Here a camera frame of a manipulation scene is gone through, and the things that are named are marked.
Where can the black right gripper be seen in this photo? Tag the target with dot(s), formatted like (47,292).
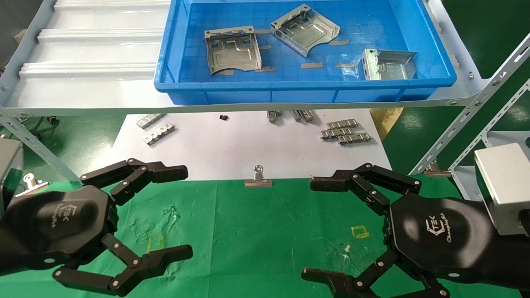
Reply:
(439,236)

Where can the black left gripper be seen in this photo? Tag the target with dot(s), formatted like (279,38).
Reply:
(54,227)

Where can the curved-edge sheet-metal bracket part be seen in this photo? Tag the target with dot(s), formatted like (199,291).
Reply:
(310,35)

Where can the green table cloth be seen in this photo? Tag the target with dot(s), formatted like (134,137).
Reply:
(256,231)

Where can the white paper sheet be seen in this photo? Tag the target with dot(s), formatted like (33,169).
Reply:
(232,145)

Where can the low grey metal shelf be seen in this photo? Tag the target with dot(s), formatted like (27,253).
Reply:
(466,182)

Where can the black caster wheel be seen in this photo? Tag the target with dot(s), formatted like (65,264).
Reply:
(52,120)

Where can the grey slotted angle brace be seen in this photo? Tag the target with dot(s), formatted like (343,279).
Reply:
(33,145)
(468,111)
(492,124)

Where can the blue plastic bin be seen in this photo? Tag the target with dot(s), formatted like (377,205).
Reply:
(186,41)

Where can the boxy sheet-metal part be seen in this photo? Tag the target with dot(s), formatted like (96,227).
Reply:
(391,68)

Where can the flat notched sheet-metal part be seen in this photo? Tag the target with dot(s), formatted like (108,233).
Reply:
(234,54)

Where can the grey metal shelf rack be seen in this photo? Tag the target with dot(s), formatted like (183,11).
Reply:
(83,49)

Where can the small notched metal rail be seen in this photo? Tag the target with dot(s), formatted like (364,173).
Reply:
(159,134)
(354,138)
(336,133)
(273,116)
(307,115)
(342,123)
(296,115)
(150,120)

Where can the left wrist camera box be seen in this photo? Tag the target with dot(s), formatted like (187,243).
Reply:
(8,165)

